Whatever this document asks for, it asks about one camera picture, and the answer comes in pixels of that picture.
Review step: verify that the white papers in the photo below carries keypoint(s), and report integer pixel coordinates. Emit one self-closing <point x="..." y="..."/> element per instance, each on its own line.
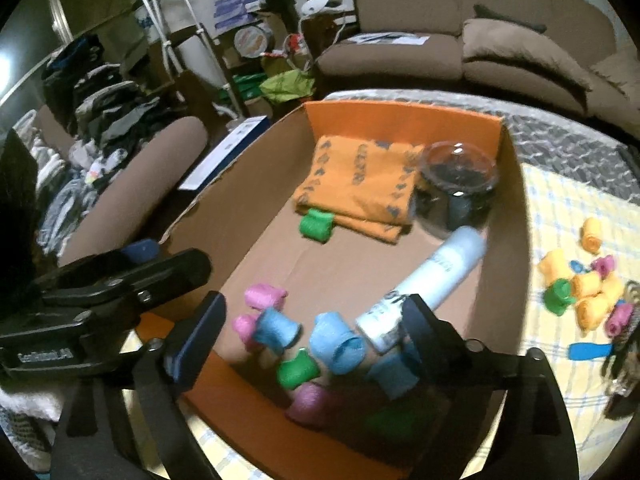
<point x="390" y="38"/>

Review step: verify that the brown sofa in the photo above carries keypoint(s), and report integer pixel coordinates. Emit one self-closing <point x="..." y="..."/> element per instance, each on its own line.
<point x="400" y="55"/>

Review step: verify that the orange printed cloth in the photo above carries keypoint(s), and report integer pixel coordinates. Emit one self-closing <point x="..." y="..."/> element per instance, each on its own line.
<point x="350" y="180"/>

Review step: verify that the blue hair clip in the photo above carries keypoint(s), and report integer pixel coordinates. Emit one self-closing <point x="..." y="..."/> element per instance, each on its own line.
<point x="575" y="264"/>

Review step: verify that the round tin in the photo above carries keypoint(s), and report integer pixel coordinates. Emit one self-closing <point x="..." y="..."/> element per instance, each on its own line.
<point x="252" y="40"/>

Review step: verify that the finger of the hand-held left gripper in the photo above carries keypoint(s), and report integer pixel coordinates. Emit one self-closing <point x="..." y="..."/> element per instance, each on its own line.
<point x="185" y="270"/>
<point x="142" y="250"/>

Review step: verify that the clear plastic jar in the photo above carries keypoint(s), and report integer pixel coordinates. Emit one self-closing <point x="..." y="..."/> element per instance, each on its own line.
<point x="457" y="185"/>

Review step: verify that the light blue spray bottle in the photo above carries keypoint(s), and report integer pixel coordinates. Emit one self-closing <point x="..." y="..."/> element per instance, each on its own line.
<point x="435" y="270"/>

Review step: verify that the orange cardboard box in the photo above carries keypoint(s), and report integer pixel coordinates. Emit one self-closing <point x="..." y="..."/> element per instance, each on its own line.
<point x="280" y="260"/>

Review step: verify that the blue comb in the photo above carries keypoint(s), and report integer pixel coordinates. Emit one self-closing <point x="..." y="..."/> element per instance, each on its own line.
<point x="592" y="350"/>

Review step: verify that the brown cushion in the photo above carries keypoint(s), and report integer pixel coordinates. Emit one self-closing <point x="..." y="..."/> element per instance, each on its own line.
<point x="617" y="70"/>
<point x="520" y="55"/>

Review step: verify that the grey patterned blanket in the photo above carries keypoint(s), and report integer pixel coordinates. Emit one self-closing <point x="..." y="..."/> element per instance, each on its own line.
<point x="550" y="130"/>

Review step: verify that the blue hair roller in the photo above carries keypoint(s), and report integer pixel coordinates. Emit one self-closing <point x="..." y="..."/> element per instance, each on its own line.
<point x="395" y="372"/>
<point x="337" y="342"/>
<point x="277" y="330"/>

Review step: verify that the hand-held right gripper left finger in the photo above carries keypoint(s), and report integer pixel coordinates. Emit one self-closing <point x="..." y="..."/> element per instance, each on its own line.
<point x="185" y="355"/>

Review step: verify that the white metal rack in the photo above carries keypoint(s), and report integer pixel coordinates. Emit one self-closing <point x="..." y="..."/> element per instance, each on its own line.
<point x="150" y="5"/>

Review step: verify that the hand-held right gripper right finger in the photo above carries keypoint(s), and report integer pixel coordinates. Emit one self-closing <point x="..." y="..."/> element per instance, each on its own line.
<point x="417" y="325"/>

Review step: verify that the pile of clothes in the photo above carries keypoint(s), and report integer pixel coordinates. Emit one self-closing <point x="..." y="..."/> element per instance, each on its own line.
<point x="100" y="100"/>

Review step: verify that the stack of purple boxes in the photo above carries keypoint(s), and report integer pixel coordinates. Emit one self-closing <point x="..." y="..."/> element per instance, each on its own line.
<point x="232" y="7"/>

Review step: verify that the lime green bag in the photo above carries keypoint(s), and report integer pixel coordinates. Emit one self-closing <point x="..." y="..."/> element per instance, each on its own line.
<point x="287" y="85"/>

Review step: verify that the green hair roller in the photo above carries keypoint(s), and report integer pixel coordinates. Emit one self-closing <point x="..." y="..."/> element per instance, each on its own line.
<point x="316" y="225"/>
<point x="560" y="296"/>
<point x="298" y="370"/>
<point x="385" y="420"/>

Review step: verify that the pink hair roller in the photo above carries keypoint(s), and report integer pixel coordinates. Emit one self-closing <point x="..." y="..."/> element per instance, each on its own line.
<point x="245" y="327"/>
<point x="262" y="296"/>
<point x="620" y="317"/>
<point x="602" y="264"/>
<point x="312" y="405"/>

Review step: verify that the orange hair roller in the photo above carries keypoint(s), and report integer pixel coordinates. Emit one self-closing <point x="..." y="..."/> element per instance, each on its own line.
<point x="592" y="232"/>
<point x="590" y="312"/>
<point x="612" y="285"/>
<point x="585" y="284"/>
<point x="552" y="265"/>

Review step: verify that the brown hair piece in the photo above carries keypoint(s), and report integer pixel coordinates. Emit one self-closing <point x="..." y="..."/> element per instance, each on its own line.
<point x="625" y="385"/>

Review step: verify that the white and blue carton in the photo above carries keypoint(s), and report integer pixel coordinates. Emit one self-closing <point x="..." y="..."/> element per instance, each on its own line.
<point x="225" y="150"/>

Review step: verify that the dark green bag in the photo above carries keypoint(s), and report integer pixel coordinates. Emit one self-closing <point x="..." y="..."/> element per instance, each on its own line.
<point x="245" y="82"/>

